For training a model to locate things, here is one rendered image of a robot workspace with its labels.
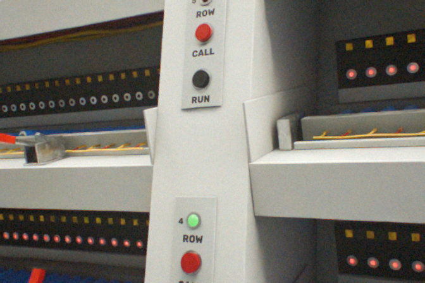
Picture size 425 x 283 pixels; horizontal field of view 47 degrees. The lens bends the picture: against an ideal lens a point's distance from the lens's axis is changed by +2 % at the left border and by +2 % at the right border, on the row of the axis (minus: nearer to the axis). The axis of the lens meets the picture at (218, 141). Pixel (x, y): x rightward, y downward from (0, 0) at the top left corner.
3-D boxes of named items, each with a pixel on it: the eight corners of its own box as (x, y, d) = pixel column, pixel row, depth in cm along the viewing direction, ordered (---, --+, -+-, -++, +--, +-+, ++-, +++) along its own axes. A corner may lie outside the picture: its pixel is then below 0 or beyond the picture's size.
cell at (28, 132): (62, 144, 68) (20, 146, 62) (57, 134, 68) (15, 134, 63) (69, 138, 67) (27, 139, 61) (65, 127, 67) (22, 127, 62)
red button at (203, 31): (209, 38, 42) (210, 21, 42) (193, 41, 43) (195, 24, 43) (214, 43, 43) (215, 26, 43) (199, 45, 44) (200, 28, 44)
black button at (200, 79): (207, 86, 41) (208, 68, 41) (191, 88, 42) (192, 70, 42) (212, 89, 42) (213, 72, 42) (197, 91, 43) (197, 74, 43)
